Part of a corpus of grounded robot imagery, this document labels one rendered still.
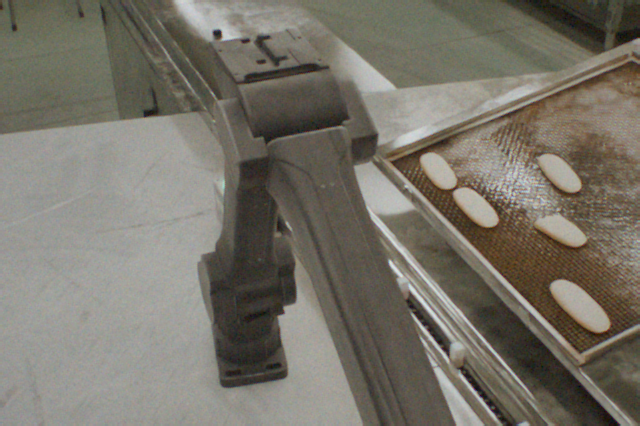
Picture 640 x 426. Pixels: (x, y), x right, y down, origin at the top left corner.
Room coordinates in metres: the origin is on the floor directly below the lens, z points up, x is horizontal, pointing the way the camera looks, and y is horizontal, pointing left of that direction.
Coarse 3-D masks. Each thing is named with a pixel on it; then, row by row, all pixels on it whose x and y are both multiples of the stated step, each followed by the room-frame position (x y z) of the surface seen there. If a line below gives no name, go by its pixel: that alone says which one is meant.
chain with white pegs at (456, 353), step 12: (408, 288) 0.86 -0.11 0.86; (408, 300) 0.85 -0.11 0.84; (420, 312) 0.83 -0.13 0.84; (432, 336) 0.79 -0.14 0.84; (444, 348) 0.76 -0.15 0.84; (456, 348) 0.73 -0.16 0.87; (456, 360) 0.73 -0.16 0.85; (468, 372) 0.72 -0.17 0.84; (480, 396) 0.68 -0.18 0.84; (492, 408) 0.66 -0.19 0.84; (504, 420) 0.64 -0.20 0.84
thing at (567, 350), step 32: (608, 64) 1.31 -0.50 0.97; (544, 96) 1.24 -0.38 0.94; (448, 128) 1.18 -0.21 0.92; (480, 128) 1.18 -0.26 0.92; (512, 128) 1.17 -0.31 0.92; (544, 128) 1.16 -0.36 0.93; (576, 128) 1.14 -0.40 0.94; (384, 160) 1.13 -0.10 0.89; (416, 160) 1.13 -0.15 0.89; (608, 160) 1.05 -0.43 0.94; (416, 192) 1.04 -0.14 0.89; (448, 192) 1.03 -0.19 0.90; (512, 192) 1.01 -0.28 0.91; (448, 224) 0.96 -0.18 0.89; (608, 224) 0.91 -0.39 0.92; (480, 256) 0.88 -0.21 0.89; (512, 256) 0.88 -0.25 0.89; (544, 256) 0.86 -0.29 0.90; (608, 256) 0.85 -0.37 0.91; (512, 288) 0.81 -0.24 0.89; (544, 288) 0.81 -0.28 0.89; (608, 288) 0.79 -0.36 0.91; (544, 320) 0.75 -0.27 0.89; (576, 352) 0.69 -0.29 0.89
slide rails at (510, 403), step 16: (384, 240) 0.98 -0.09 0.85; (400, 272) 0.90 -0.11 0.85; (416, 288) 0.87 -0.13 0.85; (432, 304) 0.83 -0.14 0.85; (416, 320) 0.80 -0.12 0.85; (432, 320) 0.80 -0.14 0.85; (448, 320) 0.80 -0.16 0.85; (448, 336) 0.77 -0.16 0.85; (464, 336) 0.77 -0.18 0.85; (432, 352) 0.74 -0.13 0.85; (448, 368) 0.71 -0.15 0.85; (480, 368) 0.71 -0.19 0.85; (464, 384) 0.69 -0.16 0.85; (496, 384) 0.69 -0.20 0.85; (480, 400) 0.66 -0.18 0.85; (512, 400) 0.66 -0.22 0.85; (512, 416) 0.64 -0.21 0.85; (528, 416) 0.64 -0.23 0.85
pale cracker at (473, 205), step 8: (456, 192) 1.02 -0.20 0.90; (464, 192) 1.01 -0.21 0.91; (472, 192) 1.01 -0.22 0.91; (456, 200) 1.00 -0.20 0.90; (464, 200) 0.99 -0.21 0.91; (472, 200) 0.99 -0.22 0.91; (480, 200) 0.99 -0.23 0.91; (464, 208) 0.98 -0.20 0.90; (472, 208) 0.97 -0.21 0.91; (480, 208) 0.97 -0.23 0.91; (488, 208) 0.97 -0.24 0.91; (472, 216) 0.96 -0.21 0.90; (480, 216) 0.95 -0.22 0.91; (488, 216) 0.95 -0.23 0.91; (496, 216) 0.95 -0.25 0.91; (480, 224) 0.94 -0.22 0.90; (488, 224) 0.94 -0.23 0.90
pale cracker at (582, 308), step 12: (552, 288) 0.80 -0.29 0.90; (564, 288) 0.79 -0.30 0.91; (576, 288) 0.79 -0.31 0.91; (564, 300) 0.77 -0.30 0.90; (576, 300) 0.77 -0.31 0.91; (588, 300) 0.77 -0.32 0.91; (576, 312) 0.75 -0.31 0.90; (588, 312) 0.75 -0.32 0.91; (600, 312) 0.74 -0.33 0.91; (588, 324) 0.73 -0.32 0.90; (600, 324) 0.73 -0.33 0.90
